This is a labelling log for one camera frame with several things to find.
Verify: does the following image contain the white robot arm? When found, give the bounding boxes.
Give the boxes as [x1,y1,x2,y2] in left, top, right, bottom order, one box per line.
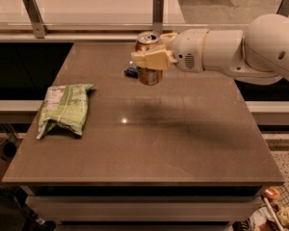
[131,14,289,86]

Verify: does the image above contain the middle metal railing bracket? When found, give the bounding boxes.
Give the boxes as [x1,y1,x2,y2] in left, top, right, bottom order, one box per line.
[152,0,164,35]

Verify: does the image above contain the green jalapeno chip bag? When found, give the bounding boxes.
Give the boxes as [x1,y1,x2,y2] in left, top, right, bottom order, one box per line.
[37,84,96,140]

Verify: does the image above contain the right metal railing bracket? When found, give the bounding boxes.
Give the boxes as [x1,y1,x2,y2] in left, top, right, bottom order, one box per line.
[276,0,289,17]

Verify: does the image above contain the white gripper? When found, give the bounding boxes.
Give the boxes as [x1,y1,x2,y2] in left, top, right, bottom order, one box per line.
[131,29,209,73]

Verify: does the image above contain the dark round stool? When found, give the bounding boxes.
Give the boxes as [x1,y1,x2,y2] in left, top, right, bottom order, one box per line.
[0,141,17,162]

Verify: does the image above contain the orange soda can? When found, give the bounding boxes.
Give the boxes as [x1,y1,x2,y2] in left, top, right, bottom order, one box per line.
[134,31,163,86]

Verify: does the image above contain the metal railing bracket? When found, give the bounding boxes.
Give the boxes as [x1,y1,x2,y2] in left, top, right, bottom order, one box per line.
[22,0,47,39]
[152,0,164,35]
[276,0,289,17]

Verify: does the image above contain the blue snack bar wrapper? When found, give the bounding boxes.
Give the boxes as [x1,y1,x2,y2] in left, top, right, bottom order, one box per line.
[124,64,138,78]

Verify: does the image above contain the left metal railing bracket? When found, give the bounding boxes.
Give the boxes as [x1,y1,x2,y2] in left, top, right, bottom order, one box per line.
[22,0,47,39]

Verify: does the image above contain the wire basket with items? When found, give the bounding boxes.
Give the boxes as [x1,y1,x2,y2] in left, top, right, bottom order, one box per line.
[248,186,289,231]

